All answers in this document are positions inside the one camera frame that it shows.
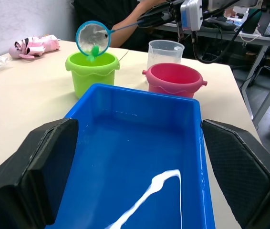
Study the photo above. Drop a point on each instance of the person in black shirt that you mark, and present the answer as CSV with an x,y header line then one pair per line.
x,y
101,12

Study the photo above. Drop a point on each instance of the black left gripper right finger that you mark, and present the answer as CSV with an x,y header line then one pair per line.
x,y
244,176

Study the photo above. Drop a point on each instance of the blue round fish net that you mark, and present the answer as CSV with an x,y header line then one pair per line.
x,y
94,35

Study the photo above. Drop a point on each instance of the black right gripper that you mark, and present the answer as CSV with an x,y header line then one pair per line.
x,y
174,9

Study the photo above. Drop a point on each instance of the green toy bucket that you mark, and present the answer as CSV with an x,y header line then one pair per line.
x,y
92,76

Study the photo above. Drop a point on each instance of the clear plastic measuring cup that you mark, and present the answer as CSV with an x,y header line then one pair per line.
x,y
166,51

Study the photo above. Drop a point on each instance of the pink toy bucket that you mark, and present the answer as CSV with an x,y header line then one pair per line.
x,y
173,77

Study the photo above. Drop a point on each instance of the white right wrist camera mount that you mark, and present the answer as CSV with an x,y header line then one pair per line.
x,y
191,14

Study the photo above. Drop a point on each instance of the pink folded umbrella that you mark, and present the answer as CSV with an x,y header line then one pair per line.
x,y
37,46

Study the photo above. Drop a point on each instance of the dark green bottle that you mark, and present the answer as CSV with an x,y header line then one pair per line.
x,y
252,23

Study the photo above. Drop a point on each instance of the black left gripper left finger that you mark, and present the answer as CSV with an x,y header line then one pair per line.
x,y
18,181

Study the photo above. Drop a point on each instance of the blue plastic tub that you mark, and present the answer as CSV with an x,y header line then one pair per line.
x,y
130,155

